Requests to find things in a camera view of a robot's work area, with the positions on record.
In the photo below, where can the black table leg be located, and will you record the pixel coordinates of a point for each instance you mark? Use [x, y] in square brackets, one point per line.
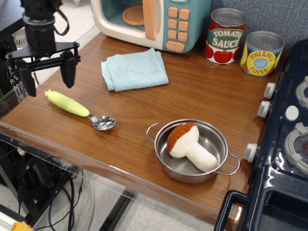
[115, 214]

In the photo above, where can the tomato sauce can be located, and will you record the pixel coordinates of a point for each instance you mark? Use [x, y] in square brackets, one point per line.
[225, 33]

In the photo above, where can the toy microwave oven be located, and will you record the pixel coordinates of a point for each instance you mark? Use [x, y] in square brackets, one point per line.
[167, 25]

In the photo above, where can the light blue folded towel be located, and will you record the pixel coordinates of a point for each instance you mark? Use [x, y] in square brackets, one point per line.
[134, 71]

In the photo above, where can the spoon with yellow-green handle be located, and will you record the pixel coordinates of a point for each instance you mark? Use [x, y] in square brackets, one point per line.
[72, 106]

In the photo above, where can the stainless steel pot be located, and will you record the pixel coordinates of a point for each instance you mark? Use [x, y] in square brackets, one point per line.
[182, 169]

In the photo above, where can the pineapple slices can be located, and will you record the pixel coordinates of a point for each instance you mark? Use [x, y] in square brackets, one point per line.
[262, 51]

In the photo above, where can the dark blue toy stove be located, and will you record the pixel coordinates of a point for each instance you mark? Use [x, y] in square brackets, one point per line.
[277, 199]

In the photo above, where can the black desk on left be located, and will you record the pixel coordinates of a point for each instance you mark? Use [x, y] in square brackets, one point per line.
[11, 13]

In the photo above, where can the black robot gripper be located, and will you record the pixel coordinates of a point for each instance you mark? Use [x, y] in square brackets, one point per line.
[42, 52]

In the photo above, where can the plush mushroom toy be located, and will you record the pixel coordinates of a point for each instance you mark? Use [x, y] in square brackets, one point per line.
[183, 142]

